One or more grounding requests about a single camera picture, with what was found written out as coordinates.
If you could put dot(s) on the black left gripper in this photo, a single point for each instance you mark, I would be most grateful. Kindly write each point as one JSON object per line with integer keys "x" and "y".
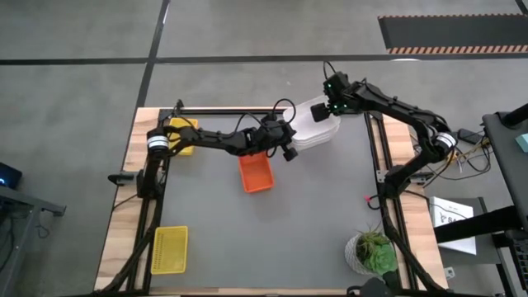
{"x": 278, "y": 136}

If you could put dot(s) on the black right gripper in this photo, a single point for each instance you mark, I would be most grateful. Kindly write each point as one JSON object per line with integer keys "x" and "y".
{"x": 340, "y": 103}

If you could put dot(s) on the orange plastic basket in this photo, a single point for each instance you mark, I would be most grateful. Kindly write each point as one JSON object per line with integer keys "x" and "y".
{"x": 256, "y": 173}

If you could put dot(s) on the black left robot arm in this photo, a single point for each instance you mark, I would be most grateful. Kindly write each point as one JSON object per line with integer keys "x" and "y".
{"x": 206, "y": 140}

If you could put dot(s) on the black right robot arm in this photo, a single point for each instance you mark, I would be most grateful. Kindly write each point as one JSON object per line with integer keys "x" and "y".
{"x": 396, "y": 109}

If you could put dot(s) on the yellow plastic basket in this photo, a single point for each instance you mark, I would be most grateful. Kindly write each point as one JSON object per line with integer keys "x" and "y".
{"x": 187, "y": 123}
{"x": 169, "y": 251}

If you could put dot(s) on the grey table mat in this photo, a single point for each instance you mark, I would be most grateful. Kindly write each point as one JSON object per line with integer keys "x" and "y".
{"x": 268, "y": 239}

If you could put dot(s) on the black power adapter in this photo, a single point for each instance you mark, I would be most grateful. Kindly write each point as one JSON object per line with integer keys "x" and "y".
{"x": 468, "y": 136}

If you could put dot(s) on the black hazard-striped floor mat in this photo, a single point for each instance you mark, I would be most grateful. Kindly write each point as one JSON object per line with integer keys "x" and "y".
{"x": 453, "y": 31}

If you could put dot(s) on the white printed cardboard box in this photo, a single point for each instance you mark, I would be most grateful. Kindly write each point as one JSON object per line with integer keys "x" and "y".
{"x": 447, "y": 210}

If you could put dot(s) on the green plant in white pot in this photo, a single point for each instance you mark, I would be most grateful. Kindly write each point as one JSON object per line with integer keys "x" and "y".
{"x": 379, "y": 257}

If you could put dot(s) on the black pole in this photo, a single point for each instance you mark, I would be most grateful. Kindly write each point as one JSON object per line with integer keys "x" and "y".
{"x": 515, "y": 116}

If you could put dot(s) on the dark grey side table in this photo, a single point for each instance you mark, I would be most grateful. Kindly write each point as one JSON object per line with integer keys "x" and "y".
{"x": 511, "y": 173}

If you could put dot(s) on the teal object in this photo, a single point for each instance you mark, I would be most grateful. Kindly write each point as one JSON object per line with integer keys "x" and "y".
{"x": 523, "y": 143}

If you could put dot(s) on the black metal beam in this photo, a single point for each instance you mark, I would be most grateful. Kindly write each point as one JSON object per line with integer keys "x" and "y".
{"x": 482, "y": 224}

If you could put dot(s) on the blue crate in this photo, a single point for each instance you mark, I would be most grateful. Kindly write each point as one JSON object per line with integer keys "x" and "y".
{"x": 523, "y": 260}

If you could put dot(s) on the grey metal desk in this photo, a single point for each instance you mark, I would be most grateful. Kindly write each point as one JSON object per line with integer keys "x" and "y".
{"x": 24, "y": 202}

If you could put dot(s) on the black device with blue light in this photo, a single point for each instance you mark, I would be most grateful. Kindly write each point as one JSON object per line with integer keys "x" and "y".
{"x": 10, "y": 175}

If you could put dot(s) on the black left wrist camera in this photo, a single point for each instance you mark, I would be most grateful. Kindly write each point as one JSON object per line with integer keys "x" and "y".
{"x": 270, "y": 119}

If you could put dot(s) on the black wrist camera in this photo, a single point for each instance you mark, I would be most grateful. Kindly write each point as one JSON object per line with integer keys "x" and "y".
{"x": 338, "y": 82}
{"x": 270, "y": 119}

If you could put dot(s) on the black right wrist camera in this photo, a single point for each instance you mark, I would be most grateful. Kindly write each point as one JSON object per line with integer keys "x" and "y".
{"x": 338, "y": 82}

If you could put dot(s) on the black metal table frame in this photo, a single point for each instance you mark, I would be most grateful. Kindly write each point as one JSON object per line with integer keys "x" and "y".
{"x": 222, "y": 111}

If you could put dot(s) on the silver metal bracket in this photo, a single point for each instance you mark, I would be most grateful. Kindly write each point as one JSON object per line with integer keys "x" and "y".
{"x": 382, "y": 176}

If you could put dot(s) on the small white bracket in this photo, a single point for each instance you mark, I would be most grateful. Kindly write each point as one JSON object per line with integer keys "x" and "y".
{"x": 449, "y": 272}

